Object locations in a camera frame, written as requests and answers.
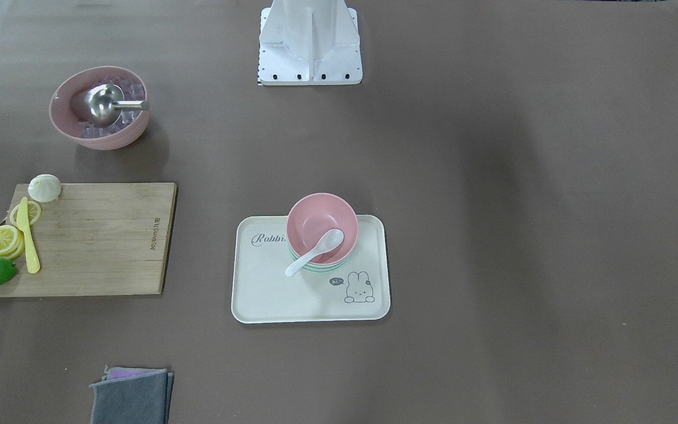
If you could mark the small pink bowl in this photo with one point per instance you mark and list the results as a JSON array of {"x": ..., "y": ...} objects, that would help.
[{"x": 313, "y": 216}]

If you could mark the green bowl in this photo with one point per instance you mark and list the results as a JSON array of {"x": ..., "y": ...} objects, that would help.
[{"x": 317, "y": 267}]

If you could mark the metal ice scoop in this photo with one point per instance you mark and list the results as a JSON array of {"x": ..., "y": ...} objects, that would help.
[{"x": 105, "y": 102}]

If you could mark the grey folded cloth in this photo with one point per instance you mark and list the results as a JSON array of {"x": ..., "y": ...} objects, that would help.
[{"x": 132, "y": 395}]

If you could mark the wooden cutting board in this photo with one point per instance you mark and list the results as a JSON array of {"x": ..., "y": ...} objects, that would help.
[{"x": 101, "y": 239}]

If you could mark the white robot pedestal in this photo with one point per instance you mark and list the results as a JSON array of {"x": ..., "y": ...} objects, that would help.
[{"x": 309, "y": 43}]

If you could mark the cream rabbit tray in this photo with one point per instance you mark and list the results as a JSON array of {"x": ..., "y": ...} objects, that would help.
[{"x": 358, "y": 289}]

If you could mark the lemon slice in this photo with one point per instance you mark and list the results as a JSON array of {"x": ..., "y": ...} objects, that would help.
[{"x": 11, "y": 242}]

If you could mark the large pink bowl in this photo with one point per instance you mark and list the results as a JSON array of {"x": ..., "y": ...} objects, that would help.
[{"x": 129, "y": 127}]

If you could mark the white ceramic spoon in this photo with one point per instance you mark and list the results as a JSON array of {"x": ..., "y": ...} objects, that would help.
[{"x": 328, "y": 242}]

